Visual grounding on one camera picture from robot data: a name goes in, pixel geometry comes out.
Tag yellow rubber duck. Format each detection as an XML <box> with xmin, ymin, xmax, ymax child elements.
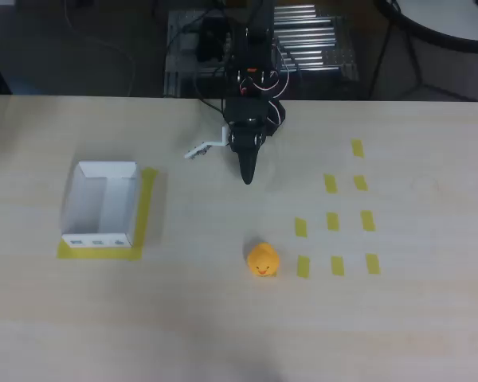
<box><xmin>246</xmin><ymin>241</ymin><xmax>281</xmax><ymax>279</ymax></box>

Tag round white table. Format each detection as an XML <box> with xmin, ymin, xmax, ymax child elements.
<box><xmin>373</xmin><ymin>0</ymin><xmax>478</xmax><ymax>53</ymax></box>

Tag white floor cable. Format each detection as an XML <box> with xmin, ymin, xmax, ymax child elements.
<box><xmin>62</xmin><ymin>0</ymin><xmax>139</xmax><ymax>96</ymax></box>

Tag aluminium rail base frame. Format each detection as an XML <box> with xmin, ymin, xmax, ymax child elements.
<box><xmin>163</xmin><ymin>4</ymin><xmax>360</xmax><ymax>99</ymax></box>

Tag black power cable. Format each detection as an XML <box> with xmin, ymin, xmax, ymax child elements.
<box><xmin>193</xmin><ymin>67</ymin><xmax>228</xmax><ymax>117</ymax></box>

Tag red white servo wires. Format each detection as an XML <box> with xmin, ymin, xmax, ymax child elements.
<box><xmin>237</xmin><ymin>37</ymin><xmax>292</xmax><ymax>134</ymax></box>

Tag white cardboard box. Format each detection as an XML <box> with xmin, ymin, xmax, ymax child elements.
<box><xmin>60</xmin><ymin>160</ymin><xmax>141</xmax><ymax>251</ymax></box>

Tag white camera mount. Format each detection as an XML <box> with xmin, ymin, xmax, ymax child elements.
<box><xmin>183</xmin><ymin>126</ymin><xmax>230</xmax><ymax>162</ymax></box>

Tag black table leg frame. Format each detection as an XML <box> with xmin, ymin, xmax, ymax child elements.
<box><xmin>367</xmin><ymin>11</ymin><xmax>478</xmax><ymax>103</ymax></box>

